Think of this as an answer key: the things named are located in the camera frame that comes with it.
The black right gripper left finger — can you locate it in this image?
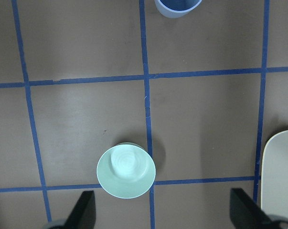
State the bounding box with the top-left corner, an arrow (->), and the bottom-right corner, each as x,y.
65,191 -> 96,229

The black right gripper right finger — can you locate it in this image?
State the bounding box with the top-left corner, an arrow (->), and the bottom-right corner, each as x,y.
230,188 -> 272,229

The white tray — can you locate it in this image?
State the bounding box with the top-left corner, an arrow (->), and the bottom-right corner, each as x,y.
261,130 -> 288,219

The green bowl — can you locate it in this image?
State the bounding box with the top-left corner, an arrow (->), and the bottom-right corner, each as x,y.
96,142 -> 156,199

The blue cup on table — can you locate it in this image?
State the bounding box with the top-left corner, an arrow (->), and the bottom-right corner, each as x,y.
154,0 -> 202,19

